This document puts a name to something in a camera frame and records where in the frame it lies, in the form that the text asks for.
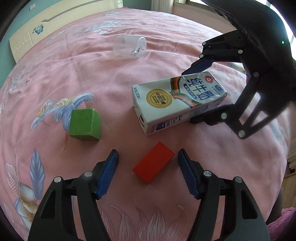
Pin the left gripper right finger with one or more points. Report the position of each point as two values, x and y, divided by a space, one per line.
242 218

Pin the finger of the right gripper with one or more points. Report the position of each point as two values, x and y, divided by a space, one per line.
263 113
227 47

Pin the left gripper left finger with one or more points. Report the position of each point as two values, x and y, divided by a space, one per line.
54 219

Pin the white milk carton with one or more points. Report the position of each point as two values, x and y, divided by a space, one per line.
168 102

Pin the red wooden block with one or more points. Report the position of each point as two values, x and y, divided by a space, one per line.
153 163

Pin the cream curtain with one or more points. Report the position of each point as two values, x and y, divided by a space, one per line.
165 6

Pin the green wooden cube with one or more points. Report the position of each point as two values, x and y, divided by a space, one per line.
85 125

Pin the clear plastic cup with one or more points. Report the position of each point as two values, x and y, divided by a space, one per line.
130 46

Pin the pink floral bed sheet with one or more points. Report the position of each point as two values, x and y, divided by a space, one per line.
76 68

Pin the cream wooden headboard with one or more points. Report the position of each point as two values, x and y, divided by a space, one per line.
53 18

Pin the window with frame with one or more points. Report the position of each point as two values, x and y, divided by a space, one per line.
191 2

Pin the white wall switch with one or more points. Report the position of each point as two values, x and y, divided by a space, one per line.
32 7

